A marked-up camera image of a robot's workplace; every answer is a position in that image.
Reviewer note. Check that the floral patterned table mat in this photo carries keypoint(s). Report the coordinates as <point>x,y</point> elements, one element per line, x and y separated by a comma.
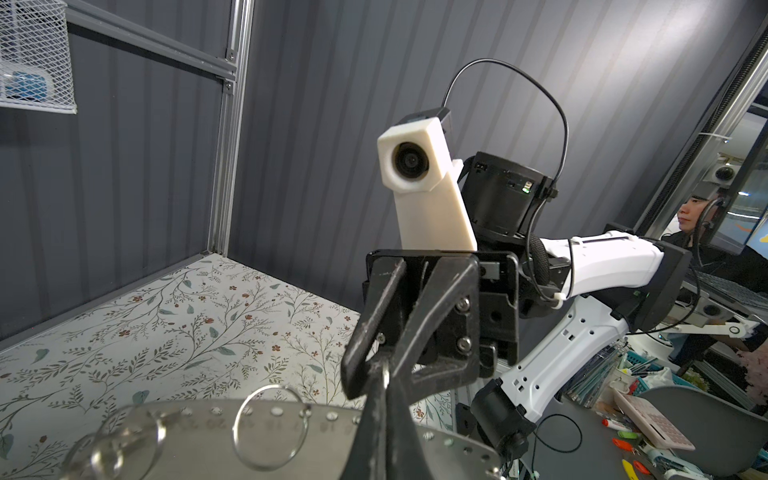
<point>211,329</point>

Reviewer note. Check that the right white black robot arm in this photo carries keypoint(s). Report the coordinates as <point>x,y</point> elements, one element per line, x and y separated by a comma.
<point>615,284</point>

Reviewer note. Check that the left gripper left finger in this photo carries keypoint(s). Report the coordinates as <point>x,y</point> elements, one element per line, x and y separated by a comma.
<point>368,454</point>

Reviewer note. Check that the pink calculator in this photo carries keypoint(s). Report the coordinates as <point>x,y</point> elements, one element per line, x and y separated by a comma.
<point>658,429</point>

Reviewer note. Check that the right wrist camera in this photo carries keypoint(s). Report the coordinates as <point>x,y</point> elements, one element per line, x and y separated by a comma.
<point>417,167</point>

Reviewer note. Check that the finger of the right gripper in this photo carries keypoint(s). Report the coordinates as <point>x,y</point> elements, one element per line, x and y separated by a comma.
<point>383,280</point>
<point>438,348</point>

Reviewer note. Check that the markers in white basket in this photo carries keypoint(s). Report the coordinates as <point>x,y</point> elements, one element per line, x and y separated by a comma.
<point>26,83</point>

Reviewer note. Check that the person at desk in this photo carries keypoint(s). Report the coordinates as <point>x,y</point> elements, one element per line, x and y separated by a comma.
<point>697,219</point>

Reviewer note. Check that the white wire mesh basket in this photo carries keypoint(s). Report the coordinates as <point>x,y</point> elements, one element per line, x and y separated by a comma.
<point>35,33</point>

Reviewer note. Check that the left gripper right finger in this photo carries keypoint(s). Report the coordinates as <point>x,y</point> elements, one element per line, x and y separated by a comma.
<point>404,455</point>

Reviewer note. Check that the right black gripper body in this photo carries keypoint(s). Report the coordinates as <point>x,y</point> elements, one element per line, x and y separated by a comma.
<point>497,298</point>

